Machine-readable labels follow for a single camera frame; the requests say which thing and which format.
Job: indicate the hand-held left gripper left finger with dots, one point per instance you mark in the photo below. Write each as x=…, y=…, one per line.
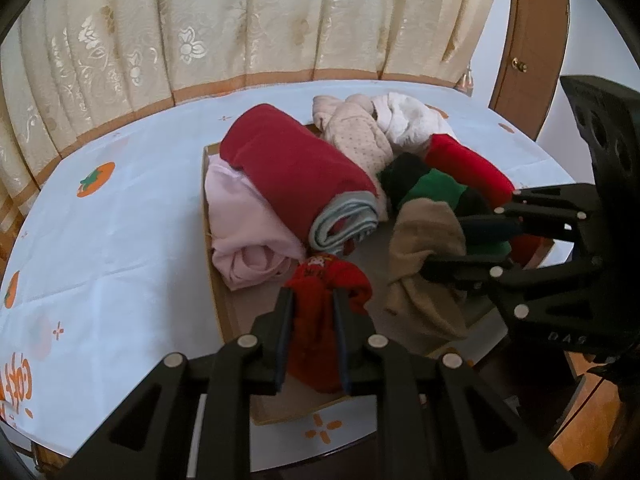
x=284, y=332

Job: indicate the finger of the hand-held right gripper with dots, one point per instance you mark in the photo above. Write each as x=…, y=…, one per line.
x=540, y=210
x=500, y=272

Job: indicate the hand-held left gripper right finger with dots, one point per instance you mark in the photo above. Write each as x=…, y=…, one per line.
x=342, y=337

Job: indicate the small red printed underwear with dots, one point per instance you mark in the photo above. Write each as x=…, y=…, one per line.
x=315, y=320

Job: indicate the shallow cardboard tray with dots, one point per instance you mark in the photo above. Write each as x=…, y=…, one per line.
x=370, y=265

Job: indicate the tan sock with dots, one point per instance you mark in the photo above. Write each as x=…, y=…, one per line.
x=425, y=240

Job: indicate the bright red underwear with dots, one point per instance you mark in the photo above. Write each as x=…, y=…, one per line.
x=470, y=165

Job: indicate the green and black underwear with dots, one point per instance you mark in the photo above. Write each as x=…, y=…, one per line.
x=430, y=187

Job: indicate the pink underwear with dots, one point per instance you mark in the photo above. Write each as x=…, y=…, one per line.
x=240, y=220

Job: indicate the white dotted underwear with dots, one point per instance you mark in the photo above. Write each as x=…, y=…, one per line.
x=410, y=117

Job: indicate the dark red underwear grey band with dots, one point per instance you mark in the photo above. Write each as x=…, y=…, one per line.
x=290, y=170

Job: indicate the cream dotted underwear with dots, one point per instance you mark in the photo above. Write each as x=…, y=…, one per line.
x=355, y=135

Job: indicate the brass door knob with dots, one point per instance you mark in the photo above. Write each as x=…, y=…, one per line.
x=520, y=65

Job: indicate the curtain tassel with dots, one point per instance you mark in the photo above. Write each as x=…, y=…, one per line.
x=467, y=80

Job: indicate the white tablecloth with orange print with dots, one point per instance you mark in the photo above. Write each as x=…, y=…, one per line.
x=125, y=235

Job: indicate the brown wooden door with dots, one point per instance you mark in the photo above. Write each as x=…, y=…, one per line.
x=535, y=20

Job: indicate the cream patterned curtain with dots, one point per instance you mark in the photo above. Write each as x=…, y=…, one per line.
x=250, y=10

